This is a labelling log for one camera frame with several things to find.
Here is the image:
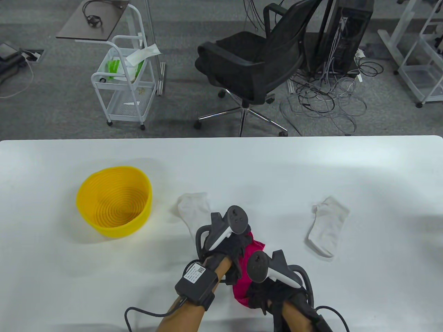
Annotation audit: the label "dark top side table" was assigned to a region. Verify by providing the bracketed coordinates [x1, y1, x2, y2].
[56, 0, 130, 44]

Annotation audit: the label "black labelled wrist box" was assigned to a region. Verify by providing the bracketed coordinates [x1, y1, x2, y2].
[175, 262, 219, 306]

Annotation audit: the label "person's right forearm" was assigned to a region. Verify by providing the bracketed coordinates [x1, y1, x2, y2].
[279, 301, 322, 332]

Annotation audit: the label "black device on floor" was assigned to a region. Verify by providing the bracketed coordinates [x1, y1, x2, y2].
[0, 41, 26, 85]

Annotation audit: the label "grey white hand controller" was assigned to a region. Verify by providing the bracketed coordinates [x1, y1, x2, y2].
[247, 250, 314, 294]
[195, 205, 250, 258]

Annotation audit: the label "floor socket box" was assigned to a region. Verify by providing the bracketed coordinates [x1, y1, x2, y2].
[21, 49, 45, 63]

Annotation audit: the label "grey metal stand post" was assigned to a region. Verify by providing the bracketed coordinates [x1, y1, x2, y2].
[145, 0, 167, 96]

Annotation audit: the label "yellow ribbed basket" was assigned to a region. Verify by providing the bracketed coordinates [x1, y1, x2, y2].
[76, 166, 153, 238]

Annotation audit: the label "white sock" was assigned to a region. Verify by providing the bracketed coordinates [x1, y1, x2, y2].
[178, 193, 212, 239]
[305, 196, 350, 258]

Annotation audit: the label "black office chair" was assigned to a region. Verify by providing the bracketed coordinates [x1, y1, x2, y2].
[194, 0, 324, 137]

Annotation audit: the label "white rolling wire cart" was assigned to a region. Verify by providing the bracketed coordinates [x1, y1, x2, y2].
[91, 3, 157, 131]

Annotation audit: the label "green white packet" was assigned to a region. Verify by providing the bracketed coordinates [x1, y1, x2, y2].
[106, 59, 146, 81]

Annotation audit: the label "grey white left hand controller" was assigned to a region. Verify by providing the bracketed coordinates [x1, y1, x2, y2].
[195, 205, 250, 258]

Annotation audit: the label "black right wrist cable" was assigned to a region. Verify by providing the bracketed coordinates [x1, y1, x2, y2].
[317, 305, 350, 332]

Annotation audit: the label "black plain wrist box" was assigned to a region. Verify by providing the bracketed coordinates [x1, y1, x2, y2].
[313, 313, 334, 332]

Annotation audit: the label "black computer tower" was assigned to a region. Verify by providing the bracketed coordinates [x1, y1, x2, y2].
[313, 0, 375, 75]

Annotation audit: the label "person's left forearm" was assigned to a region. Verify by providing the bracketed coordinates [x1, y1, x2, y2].
[156, 258, 232, 332]

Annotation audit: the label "black cable on side table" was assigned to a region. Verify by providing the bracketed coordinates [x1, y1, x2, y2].
[82, 0, 129, 28]

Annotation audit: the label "person's left hand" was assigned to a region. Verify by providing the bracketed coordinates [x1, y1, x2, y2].
[202, 231, 254, 285]

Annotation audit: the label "white wire rack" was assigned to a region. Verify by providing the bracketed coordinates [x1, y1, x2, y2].
[397, 0, 443, 108]

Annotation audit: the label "person's right hand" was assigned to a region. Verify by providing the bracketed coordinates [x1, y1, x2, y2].
[246, 278, 319, 316]

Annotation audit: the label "hanging black cables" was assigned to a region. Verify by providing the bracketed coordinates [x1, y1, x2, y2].
[243, 0, 269, 31]

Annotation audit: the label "tangle of floor cables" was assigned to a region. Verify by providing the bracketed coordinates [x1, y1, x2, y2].
[280, 48, 384, 136]

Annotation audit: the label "white desk leg frame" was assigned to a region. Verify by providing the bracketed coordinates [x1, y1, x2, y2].
[377, 0, 416, 75]

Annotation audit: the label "grey white right hand controller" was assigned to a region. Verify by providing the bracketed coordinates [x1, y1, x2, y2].
[247, 250, 314, 294]

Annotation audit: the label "white floor cable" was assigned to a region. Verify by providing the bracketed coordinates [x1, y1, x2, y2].
[0, 57, 34, 99]

